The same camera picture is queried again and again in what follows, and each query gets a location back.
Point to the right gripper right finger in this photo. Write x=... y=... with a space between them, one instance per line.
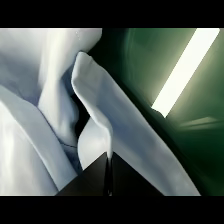
x=133 y=181

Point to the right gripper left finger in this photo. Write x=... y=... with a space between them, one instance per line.
x=90 y=181

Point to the white shirt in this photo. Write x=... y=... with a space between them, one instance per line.
x=50 y=100

